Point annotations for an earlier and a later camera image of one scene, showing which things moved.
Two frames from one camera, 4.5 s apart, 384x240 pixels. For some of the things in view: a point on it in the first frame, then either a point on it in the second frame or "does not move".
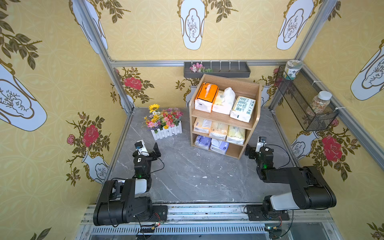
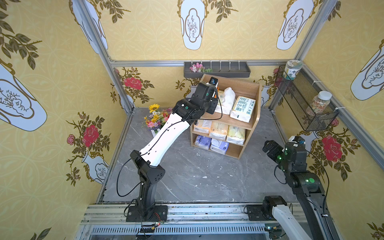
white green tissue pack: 243,109 does not move
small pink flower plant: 199,68 does not move
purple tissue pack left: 203,142 does not move
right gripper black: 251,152 -> 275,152
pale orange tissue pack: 202,125 does not move
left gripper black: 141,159 -> 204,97
